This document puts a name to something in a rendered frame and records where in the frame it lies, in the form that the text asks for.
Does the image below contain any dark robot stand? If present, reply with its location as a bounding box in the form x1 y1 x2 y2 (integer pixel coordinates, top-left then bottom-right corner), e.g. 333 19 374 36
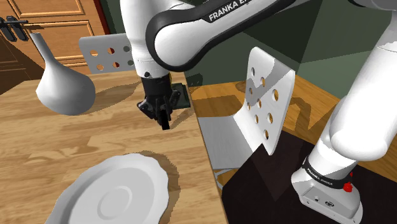
221 129 397 224

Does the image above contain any wooden table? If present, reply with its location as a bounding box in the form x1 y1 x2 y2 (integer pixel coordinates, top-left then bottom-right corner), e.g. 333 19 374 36
0 69 230 224

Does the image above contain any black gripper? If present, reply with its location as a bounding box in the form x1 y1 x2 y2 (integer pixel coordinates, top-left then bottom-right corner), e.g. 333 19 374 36
137 74 183 130

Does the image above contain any wooden panel door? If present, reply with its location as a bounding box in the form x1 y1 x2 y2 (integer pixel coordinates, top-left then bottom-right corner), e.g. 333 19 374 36
0 0 110 68

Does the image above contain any white scalloped plate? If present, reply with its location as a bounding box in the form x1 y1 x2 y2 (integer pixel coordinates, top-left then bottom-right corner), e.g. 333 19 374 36
45 153 170 224

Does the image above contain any white long-necked vase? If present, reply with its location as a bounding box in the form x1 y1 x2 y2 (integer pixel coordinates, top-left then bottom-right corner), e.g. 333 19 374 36
29 32 97 116

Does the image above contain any dark green flat box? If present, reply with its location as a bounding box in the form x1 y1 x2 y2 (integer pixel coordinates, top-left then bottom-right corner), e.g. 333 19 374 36
169 81 192 110

